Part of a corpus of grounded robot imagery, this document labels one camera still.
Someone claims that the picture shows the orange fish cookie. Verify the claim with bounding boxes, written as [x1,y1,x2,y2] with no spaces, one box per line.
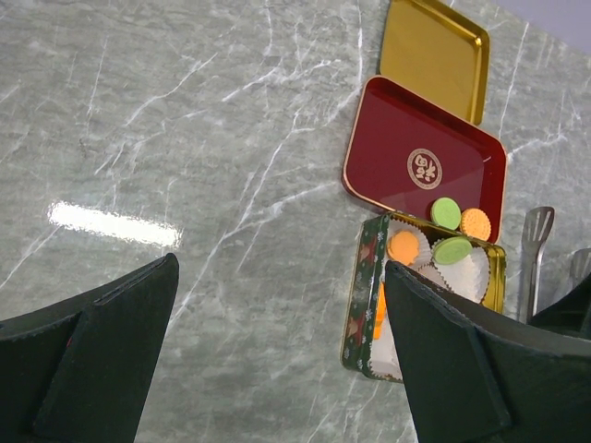
[373,282,387,340]

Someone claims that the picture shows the silver metal tongs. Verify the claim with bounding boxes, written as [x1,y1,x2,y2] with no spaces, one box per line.
[517,206,590,323]

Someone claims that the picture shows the orange pumpkin cookie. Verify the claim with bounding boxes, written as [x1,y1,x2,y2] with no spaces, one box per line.
[460,208,491,241]

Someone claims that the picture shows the gold tin lid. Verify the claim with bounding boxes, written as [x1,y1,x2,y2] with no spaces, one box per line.
[379,0,490,125]

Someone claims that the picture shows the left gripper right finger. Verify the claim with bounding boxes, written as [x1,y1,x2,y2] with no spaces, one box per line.
[385,261,590,442]

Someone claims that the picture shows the orange round waffle cookie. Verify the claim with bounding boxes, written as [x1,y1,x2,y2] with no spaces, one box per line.
[387,230,420,266]

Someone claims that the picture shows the white paper cup top-right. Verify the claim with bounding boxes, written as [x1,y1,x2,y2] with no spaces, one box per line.
[434,247,489,304]

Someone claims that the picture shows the green round macaron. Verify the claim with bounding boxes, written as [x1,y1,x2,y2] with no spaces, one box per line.
[430,197,462,230]
[432,236,473,265]

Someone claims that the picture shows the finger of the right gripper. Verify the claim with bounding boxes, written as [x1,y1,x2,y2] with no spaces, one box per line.
[530,276,590,340]

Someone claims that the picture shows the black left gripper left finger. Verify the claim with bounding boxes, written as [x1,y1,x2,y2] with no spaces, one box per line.
[1,254,179,442]

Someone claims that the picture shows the white paper cup top-left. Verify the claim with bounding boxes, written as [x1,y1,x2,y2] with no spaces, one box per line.
[386,219,431,269]

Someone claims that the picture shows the green gold cookie tin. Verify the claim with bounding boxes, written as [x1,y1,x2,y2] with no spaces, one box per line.
[341,211,506,383]

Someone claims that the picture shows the white paper cup bottom-left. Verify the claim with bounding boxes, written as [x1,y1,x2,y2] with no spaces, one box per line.
[369,336,402,379]

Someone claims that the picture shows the red rectangular tray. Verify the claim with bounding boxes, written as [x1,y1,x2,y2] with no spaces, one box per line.
[343,76,507,243]

